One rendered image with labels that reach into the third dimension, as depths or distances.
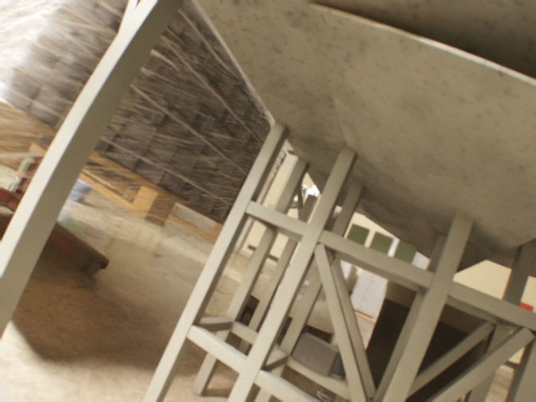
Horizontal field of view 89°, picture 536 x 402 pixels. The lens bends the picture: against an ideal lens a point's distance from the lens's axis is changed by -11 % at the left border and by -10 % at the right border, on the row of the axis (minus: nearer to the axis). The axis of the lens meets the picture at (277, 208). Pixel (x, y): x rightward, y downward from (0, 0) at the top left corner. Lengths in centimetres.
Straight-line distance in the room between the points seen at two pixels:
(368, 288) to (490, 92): 743
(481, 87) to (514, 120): 5
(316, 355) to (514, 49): 77
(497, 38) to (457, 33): 4
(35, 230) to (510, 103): 60
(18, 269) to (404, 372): 66
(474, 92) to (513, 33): 7
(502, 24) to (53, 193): 59
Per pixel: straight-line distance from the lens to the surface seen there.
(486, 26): 42
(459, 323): 110
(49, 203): 51
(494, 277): 983
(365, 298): 772
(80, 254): 176
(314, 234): 68
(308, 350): 90
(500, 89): 38
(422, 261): 780
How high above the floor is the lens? 50
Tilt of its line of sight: 8 degrees up
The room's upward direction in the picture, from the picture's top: 25 degrees clockwise
